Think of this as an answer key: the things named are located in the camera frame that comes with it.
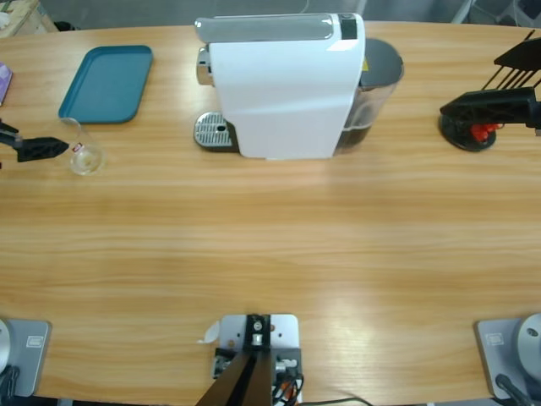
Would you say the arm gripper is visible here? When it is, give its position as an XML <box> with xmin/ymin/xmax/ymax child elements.
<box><xmin>439</xmin><ymin>36</ymin><xmax>541</xmax><ymax>138</ymax></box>
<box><xmin>0</xmin><ymin>118</ymin><xmax>70</xmax><ymax>170</ymax></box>

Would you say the clear drinking glass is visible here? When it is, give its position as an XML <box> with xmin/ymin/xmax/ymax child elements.
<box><xmin>57</xmin><ymin>117</ymin><xmax>107</xmax><ymax>177</ymax></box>

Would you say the white capsule coffee machine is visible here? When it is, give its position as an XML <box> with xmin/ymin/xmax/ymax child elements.
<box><xmin>193</xmin><ymin>12</ymin><xmax>367</xmax><ymax>162</ymax></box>

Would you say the black capsule holder with rods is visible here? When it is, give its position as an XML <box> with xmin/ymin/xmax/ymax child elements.
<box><xmin>438</xmin><ymin>29</ymin><xmax>541</xmax><ymax>153</ymax></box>

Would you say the purple patterned item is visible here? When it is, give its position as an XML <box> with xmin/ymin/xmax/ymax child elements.
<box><xmin>0</xmin><ymin>62</ymin><xmax>14</xmax><ymax>107</ymax></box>

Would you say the teal plastic tray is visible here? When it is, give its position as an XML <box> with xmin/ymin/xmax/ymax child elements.
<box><xmin>57</xmin><ymin>45</ymin><xmax>154</xmax><ymax>126</ymax></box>

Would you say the clear water tank black lid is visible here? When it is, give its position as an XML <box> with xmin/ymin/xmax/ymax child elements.
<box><xmin>336</xmin><ymin>37</ymin><xmax>405</xmax><ymax>155</ymax></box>

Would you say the white paper tag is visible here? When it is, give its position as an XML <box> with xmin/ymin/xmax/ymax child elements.
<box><xmin>195</xmin><ymin>320</ymin><xmax>221</xmax><ymax>346</ymax></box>

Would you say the white metal frame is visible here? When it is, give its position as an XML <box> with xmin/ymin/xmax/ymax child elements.
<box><xmin>449</xmin><ymin>0</ymin><xmax>473</xmax><ymax>25</ymax></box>

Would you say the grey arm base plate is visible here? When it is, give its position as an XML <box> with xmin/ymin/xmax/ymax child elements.
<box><xmin>473</xmin><ymin>316</ymin><xmax>541</xmax><ymax>401</ymax></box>
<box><xmin>0</xmin><ymin>319</ymin><xmax>53</xmax><ymax>398</ymax></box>

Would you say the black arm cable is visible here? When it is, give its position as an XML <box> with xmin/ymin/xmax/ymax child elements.
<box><xmin>494</xmin><ymin>374</ymin><xmax>537</xmax><ymax>406</ymax></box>
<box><xmin>0</xmin><ymin>365</ymin><xmax>21</xmax><ymax>398</ymax></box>

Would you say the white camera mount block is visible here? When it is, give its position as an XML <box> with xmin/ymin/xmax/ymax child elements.
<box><xmin>210</xmin><ymin>313</ymin><xmax>303</xmax><ymax>406</ymax></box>

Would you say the dark camera post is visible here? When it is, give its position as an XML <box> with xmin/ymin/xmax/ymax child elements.
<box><xmin>194</xmin><ymin>313</ymin><xmax>272</xmax><ymax>406</ymax></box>

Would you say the black and orange cable bundle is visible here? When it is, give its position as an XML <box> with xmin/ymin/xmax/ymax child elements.
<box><xmin>270</xmin><ymin>371</ymin><xmax>305</xmax><ymax>406</ymax></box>

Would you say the thin black cable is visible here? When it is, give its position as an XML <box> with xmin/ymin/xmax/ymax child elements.
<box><xmin>310</xmin><ymin>396</ymin><xmax>375</xmax><ymax>406</ymax></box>

